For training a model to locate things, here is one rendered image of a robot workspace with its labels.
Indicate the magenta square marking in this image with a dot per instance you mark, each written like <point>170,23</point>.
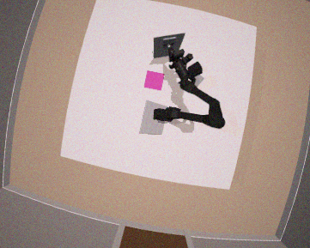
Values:
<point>154,80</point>

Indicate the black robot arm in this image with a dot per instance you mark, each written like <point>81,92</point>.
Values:
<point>213,119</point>

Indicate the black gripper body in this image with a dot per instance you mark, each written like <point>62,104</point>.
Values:
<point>177,61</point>

